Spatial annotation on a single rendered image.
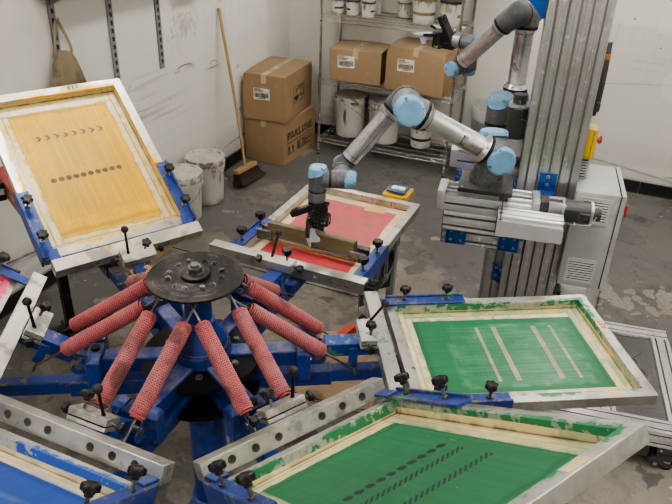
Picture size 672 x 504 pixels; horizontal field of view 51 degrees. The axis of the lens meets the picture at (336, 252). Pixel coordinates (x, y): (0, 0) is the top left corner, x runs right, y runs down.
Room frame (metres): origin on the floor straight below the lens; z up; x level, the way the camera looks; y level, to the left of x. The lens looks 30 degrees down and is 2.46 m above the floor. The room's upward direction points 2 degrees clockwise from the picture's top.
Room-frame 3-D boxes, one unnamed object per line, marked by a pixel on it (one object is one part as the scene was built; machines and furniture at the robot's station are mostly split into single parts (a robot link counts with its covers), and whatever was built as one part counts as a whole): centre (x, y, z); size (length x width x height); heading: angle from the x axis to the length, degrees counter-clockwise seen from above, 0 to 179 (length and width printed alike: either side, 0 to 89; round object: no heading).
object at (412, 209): (2.81, 0.02, 0.97); 0.79 x 0.58 x 0.04; 157
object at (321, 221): (2.61, 0.08, 1.15); 0.09 x 0.08 x 0.12; 67
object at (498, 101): (3.25, -0.75, 1.42); 0.13 x 0.12 x 0.14; 141
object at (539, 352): (1.95, -0.47, 1.05); 1.08 x 0.61 x 0.23; 97
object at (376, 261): (2.48, -0.14, 0.97); 0.30 x 0.05 x 0.07; 157
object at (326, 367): (1.92, -0.19, 0.90); 1.24 x 0.06 x 0.06; 97
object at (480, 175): (2.76, -0.63, 1.31); 0.15 x 0.15 x 0.10
